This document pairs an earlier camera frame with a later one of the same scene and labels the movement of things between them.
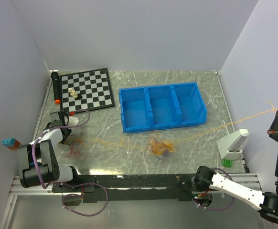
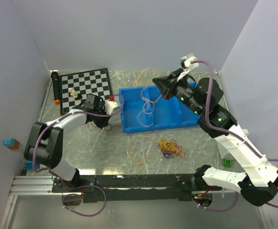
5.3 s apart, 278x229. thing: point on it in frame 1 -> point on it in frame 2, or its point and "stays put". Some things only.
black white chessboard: x=88 y=90 stays put
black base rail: x=115 y=188 stays put
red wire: x=71 y=151 -> x=106 y=129
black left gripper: x=69 y=131 -> x=104 y=123
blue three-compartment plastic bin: x=161 y=107 stays put
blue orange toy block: x=12 y=144 stays put
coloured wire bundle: x=156 y=147 -> x=168 y=148
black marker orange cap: x=56 y=84 stays put
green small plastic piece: x=227 y=163 stays put
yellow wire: x=274 y=108 -> x=143 y=71
